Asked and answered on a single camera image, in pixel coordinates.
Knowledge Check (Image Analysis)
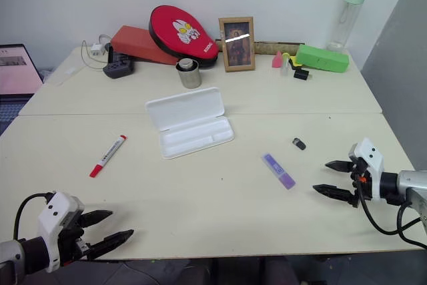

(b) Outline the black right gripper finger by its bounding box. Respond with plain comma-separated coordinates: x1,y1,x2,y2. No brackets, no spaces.
324,160,354,174
312,184,356,204

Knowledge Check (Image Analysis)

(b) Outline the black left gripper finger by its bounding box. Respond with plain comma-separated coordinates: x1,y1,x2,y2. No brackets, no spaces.
78,210,113,229
87,229,135,260

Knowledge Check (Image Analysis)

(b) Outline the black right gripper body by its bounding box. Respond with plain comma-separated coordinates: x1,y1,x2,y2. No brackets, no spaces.
348,158,372,208

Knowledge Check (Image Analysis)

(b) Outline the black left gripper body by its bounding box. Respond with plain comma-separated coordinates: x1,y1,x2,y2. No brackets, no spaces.
57,210,95,267

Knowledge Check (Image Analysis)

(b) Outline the white plastic case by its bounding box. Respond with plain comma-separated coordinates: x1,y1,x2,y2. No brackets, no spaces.
145,86,236,160

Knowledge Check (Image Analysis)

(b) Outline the red paddle case with cartoon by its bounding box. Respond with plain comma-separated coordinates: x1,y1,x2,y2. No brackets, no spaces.
148,5,220,68

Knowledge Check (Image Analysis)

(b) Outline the red and white marker pen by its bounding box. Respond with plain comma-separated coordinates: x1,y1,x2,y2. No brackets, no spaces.
89,134,127,178

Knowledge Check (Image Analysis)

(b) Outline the small black adapter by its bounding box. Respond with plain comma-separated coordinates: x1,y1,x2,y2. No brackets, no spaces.
293,68,312,82

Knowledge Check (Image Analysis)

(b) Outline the green rectangular box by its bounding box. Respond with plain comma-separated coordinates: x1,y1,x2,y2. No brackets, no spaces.
295,43,350,74

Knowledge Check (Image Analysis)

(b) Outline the small clear plastic cup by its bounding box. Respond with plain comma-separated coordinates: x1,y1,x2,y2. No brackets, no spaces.
279,56,292,77

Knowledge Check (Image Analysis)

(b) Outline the yellow and black clip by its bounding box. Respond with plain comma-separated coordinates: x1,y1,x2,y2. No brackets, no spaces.
282,52,302,69

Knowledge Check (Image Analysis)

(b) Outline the clear bottle with green lid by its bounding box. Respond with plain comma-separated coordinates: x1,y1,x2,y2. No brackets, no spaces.
326,0,370,53

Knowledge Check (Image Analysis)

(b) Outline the black power strip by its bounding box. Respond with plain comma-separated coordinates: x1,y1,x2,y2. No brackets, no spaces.
102,45,135,79

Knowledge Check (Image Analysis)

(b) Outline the silver metal tin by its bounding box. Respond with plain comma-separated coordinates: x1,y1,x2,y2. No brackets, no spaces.
175,57,201,89

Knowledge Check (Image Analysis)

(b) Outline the red rectangular box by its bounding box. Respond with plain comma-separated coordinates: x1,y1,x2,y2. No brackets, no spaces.
110,25,181,66

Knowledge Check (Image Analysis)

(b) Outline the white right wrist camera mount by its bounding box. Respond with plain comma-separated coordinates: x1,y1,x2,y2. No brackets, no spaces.
348,137,385,201

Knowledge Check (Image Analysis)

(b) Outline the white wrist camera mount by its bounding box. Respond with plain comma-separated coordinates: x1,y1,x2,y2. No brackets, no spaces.
348,137,385,201
37,191,85,273

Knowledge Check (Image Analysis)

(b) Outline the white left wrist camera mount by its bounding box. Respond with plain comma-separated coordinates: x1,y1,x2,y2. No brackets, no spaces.
37,191,85,273

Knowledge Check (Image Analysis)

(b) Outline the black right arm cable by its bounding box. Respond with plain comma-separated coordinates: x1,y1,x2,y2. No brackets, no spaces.
356,178,427,250

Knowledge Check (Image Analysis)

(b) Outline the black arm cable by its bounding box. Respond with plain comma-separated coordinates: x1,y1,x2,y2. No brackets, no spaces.
356,178,427,250
13,192,54,241

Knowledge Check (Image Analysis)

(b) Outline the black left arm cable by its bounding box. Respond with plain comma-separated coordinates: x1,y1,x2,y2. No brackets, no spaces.
13,192,54,241

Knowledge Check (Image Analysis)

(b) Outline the wooden picture frame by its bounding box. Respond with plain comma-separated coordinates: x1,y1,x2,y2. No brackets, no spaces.
218,16,256,73

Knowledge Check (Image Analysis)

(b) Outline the white charger with cable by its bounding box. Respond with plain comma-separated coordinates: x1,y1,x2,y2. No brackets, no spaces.
81,33,113,71

